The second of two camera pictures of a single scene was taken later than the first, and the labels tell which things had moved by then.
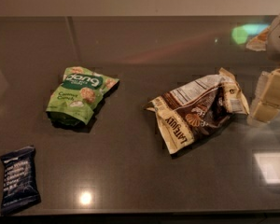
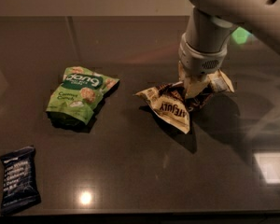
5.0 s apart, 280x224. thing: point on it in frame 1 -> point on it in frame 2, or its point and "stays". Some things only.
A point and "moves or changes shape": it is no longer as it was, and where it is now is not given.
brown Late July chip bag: [192, 109] moves or changes shape
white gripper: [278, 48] -> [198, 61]
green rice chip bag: [77, 96] stays
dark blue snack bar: [20, 180] stays
